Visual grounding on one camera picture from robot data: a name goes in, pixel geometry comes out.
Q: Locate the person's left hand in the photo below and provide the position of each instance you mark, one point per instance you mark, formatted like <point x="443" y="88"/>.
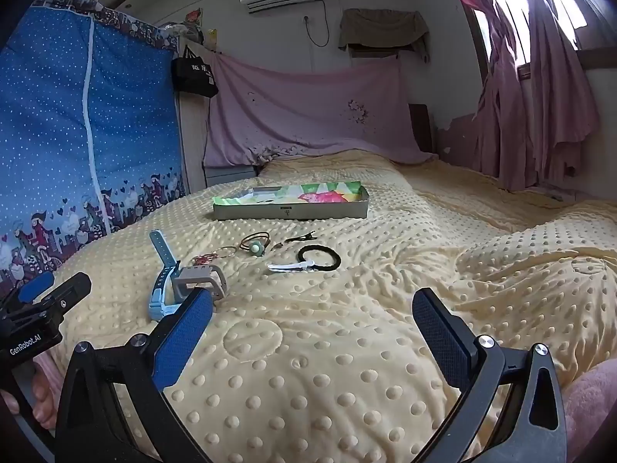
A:
<point x="41" y="402"/>

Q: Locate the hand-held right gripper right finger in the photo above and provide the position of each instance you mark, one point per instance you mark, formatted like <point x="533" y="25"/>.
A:
<point x="438" y="342"/>

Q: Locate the thin gold bangles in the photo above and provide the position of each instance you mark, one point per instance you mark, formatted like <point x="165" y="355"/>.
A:
<point x="226" y="250"/>

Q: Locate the brown wooden headboard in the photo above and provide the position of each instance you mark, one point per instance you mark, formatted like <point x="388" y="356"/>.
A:
<point x="420" y="125"/>

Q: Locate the black tote bag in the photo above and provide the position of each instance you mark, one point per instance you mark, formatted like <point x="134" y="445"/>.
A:
<point x="193" y="75"/>

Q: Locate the white hair clip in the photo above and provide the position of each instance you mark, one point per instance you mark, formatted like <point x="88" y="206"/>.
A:
<point x="289" y="266"/>

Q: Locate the pink curtain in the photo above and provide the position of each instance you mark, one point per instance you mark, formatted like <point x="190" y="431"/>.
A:
<point x="540" y="106"/>

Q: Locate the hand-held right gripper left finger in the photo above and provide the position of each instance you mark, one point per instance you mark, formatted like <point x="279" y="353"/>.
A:
<point x="183" y="337"/>

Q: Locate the pink fleece garment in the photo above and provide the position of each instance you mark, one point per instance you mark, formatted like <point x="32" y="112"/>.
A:
<point x="593" y="405"/>

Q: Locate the window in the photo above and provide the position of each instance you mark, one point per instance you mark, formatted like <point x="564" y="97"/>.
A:
<point x="511" y="5"/>

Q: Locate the blue printed fabric wardrobe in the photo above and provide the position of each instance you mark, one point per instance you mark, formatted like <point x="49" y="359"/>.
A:
<point x="72" y="130"/>

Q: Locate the brown hanging cloth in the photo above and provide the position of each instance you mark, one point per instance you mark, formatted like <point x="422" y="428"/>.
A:
<point x="381" y="29"/>

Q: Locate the light wooden cabinet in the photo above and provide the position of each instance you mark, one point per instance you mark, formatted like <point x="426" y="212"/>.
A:
<point x="193" y="144"/>

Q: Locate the blue wrist watch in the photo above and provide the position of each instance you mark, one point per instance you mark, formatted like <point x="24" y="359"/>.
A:
<point x="164" y="299"/>

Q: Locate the yellow dotted blanket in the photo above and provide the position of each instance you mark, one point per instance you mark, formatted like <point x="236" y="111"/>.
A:
<point x="337" y="347"/>

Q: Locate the black hair clip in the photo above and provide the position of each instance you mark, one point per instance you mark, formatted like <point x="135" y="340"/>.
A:
<point x="301" y="238"/>

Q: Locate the colourful drawing paper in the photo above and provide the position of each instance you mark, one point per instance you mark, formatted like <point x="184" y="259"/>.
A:
<point x="318" y="195"/>

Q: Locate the pink hanging sheet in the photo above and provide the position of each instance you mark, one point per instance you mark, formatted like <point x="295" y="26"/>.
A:
<point x="299" y="111"/>

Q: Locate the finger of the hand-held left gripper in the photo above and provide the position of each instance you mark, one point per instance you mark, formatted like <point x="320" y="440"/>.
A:
<point x="36" y="287"/>
<point x="67" y="292"/>

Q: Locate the grey metal tray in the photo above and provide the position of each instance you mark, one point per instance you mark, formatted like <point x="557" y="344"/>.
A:
<point x="289" y="212"/>

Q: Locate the person's left forearm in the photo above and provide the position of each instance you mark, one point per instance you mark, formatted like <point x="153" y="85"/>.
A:
<point x="48" y="369"/>

